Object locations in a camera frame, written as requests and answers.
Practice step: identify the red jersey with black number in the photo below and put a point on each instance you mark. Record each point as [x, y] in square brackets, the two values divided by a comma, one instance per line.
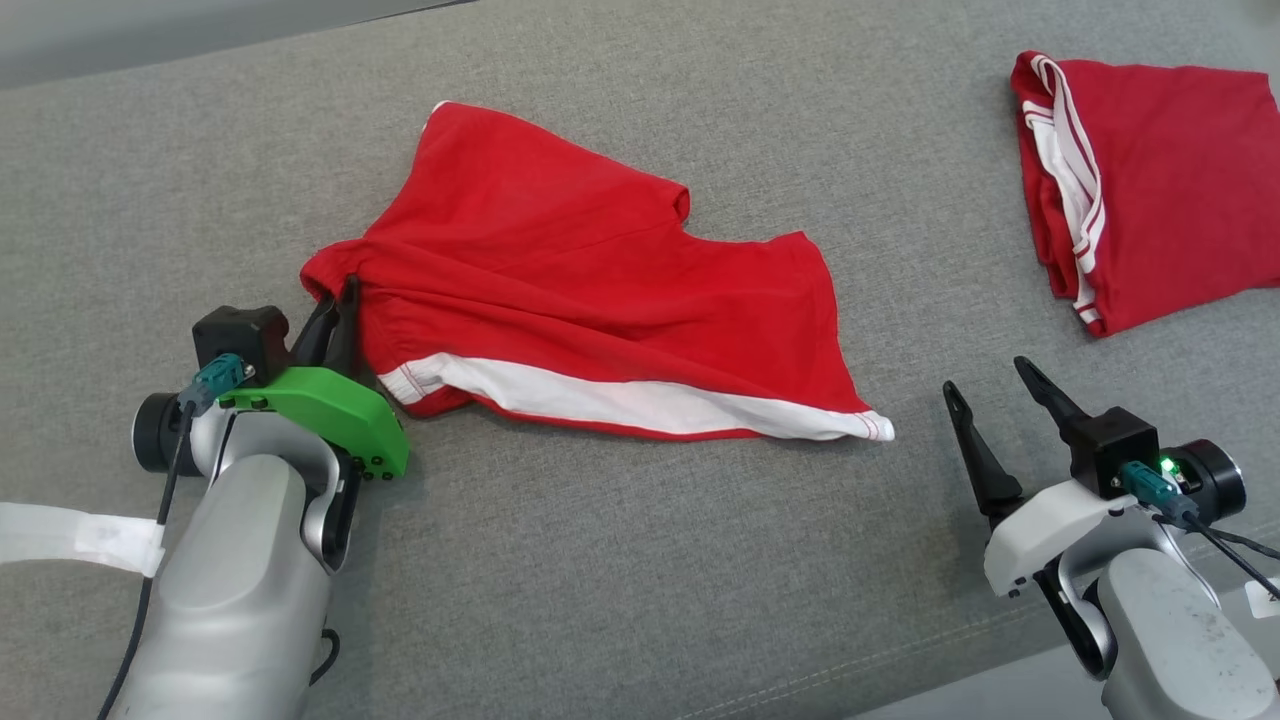
[1180, 180]

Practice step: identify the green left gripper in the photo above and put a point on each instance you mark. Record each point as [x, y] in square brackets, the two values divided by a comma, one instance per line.
[330, 410]

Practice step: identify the red shorts with white trim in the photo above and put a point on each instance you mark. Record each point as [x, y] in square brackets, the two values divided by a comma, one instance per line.
[560, 260]

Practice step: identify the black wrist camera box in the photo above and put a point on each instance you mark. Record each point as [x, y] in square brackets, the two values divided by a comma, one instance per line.
[240, 335]
[1115, 445]

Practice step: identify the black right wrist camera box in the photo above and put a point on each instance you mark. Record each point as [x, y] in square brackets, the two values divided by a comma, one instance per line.
[1115, 445]

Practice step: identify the grey fabric sofa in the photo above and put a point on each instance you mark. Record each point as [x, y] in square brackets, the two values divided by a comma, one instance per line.
[640, 580]

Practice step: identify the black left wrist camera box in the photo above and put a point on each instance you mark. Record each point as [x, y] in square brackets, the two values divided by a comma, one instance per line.
[240, 335]

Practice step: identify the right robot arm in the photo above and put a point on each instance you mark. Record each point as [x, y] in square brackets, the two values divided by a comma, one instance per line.
[1180, 650]

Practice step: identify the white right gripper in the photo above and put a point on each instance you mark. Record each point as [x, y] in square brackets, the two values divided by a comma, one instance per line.
[1040, 530]

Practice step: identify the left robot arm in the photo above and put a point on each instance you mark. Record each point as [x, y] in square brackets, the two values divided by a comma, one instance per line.
[240, 580]

